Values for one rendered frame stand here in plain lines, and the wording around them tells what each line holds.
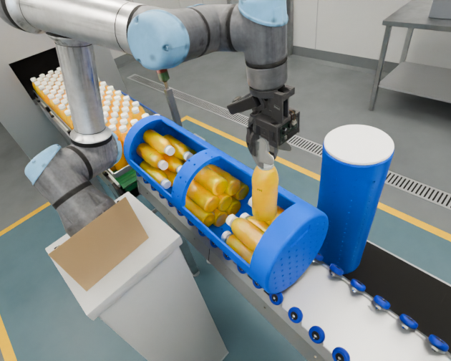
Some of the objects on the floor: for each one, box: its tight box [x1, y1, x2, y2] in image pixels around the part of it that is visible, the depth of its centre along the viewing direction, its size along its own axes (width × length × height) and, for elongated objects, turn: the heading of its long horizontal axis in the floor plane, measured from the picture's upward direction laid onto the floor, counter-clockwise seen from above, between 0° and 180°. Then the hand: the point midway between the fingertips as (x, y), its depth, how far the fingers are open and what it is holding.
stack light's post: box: [164, 87, 183, 127], centre depth 216 cm, size 4×4×110 cm
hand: (265, 157), depth 71 cm, fingers closed on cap, 4 cm apart
